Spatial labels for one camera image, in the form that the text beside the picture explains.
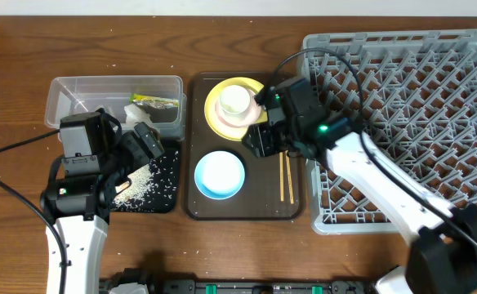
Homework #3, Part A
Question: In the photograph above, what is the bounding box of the white tissue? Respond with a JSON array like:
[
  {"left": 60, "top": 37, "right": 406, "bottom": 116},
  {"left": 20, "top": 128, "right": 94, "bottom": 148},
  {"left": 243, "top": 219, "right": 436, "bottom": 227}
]
[{"left": 124, "top": 104, "right": 152, "bottom": 127}]

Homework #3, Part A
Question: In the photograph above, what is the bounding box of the rice pile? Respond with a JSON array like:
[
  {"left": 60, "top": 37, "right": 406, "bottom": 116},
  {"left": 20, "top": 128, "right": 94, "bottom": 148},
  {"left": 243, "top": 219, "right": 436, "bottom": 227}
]
[{"left": 111, "top": 149, "right": 181, "bottom": 205}]

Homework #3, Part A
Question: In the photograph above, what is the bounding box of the green yellow snack wrapper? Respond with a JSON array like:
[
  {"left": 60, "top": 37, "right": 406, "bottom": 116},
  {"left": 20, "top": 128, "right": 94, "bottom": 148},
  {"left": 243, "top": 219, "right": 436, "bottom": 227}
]
[{"left": 129, "top": 93, "right": 179, "bottom": 109}]

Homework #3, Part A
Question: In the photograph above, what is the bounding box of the light blue bowl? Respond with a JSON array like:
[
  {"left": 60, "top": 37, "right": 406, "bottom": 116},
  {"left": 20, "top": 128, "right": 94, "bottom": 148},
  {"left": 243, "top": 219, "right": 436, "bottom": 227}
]
[{"left": 194, "top": 150, "right": 246, "bottom": 200}]

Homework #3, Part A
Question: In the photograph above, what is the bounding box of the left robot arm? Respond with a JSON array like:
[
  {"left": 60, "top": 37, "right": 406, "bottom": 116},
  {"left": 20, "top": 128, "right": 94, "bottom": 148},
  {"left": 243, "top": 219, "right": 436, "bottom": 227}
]
[{"left": 41, "top": 122, "right": 163, "bottom": 293}]

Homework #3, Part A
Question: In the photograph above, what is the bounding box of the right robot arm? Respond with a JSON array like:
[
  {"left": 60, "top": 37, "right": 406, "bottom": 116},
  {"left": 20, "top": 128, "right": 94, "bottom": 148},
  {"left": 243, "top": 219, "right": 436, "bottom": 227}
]
[{"left": 242, "top": 78, "right": 477, "bottom": 293}]

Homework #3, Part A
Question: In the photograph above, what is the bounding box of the clear plastic waste bin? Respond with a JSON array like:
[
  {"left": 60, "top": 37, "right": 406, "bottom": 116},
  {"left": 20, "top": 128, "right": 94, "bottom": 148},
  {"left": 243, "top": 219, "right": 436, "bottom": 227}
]
[{"left": 45, "top": 75, "right": 187, "bottom": 140}]

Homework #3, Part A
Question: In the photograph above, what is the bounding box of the grey plastic dishwasher rack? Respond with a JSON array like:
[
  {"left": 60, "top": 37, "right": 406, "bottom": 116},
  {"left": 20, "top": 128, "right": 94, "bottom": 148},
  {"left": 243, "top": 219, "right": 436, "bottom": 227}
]
[{"left": 296, "top": 28, "right": 477, "bottom": 236}]

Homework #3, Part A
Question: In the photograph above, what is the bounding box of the left wooden chopstick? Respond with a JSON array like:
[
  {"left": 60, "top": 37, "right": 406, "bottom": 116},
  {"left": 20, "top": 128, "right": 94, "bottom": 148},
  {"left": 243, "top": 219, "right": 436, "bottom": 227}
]
[{"left": 279, "top": 152, "right": 284, "bottom": 203}]

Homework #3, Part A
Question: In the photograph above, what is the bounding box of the wooden chopstick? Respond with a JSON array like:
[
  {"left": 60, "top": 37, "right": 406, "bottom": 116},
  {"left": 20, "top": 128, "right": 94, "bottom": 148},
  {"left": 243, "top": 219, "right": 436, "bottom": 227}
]
[
  {"left": 279, "top": 152, "right": 284, "bottom": 203},
  {"left": 283, "top": 151, "right": 295, "bottom": 205}
]

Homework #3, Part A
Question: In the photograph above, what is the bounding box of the pink bowl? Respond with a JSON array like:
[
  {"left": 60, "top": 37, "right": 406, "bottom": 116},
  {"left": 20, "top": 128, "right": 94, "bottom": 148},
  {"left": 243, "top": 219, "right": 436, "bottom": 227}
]
[{"left": 215, "top": 97, "right": 262, "bottom": 128}]

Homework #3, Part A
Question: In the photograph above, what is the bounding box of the right wooden chopstick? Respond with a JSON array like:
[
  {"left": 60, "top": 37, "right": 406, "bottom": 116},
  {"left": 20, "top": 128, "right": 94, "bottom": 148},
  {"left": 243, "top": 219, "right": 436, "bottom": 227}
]
[{"left": 283, "top": 151, "right": 295, "bottom": 205}]

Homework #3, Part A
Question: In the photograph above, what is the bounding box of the yellow plate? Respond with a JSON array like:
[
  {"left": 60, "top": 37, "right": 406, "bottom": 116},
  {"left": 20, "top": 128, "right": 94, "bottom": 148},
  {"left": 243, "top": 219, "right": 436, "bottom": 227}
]
[{"left": 203, "top": 77, "right": 267, "bottom": 141}]

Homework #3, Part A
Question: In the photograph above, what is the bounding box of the cream white cup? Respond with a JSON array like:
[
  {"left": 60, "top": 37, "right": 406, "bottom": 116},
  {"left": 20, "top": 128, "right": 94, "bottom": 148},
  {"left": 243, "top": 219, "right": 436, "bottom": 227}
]
[{"left": 219, "top": 85, "right": 251, "bottom": 115}]

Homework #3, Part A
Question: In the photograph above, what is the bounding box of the dark brown serving tray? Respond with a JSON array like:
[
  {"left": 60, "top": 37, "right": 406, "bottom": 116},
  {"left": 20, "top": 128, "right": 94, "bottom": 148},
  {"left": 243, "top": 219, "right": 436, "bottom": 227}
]
[{"left": 184, "top": 72, "right": 306, "bottom": 221}]

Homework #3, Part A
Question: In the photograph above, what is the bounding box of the black plastic tray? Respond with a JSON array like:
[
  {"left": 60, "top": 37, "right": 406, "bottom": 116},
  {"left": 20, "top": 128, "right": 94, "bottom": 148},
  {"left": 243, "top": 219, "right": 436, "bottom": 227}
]
[{"left": 107, "top": 138, "right": 182, "bottom": 214}]

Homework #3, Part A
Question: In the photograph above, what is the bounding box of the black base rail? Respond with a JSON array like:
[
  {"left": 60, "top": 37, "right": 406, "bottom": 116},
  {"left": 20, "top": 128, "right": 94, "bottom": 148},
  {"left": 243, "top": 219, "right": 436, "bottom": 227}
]
[{"left": 99, "top": 269, "right": 373, "bottom": 294}]

